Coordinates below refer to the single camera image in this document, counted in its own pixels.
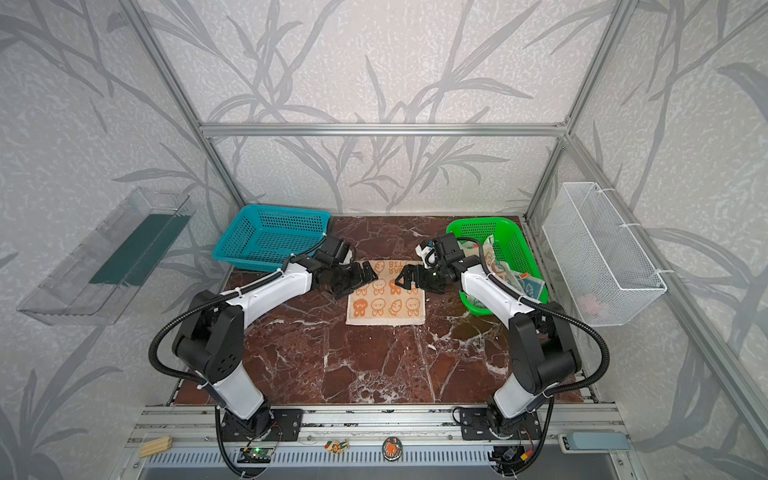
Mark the orange rabbit towel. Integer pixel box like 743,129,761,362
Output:
346,260,426,326

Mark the green plastic basket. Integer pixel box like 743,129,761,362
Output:
446,217,542,280

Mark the teal plastic basket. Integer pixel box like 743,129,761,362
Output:
212,205,332,272

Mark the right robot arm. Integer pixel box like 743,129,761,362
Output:
395,233,611,421

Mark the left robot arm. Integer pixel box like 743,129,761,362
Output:
148,235,378,421

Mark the teal patterned towel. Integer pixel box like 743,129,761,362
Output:
483,235,545,300

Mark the round orange sticker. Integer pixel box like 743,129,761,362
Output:
381,436,403,462

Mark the small orange green trinket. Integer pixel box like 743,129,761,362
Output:
325,440,349,455

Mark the left green circuit board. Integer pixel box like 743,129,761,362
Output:
236,446,276,465

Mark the wooden block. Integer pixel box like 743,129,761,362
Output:
139,436,173,458

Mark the pink object in wire basket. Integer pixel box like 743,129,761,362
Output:
576,294,606,318

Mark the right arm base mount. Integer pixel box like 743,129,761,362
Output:
453,406,544,441

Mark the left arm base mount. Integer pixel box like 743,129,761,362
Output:
219,408,303,442

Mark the white wire mesh basket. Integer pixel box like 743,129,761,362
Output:
543,182,667,327

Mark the clear acrylic wall shelf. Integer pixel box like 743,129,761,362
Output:
17,187,196,326

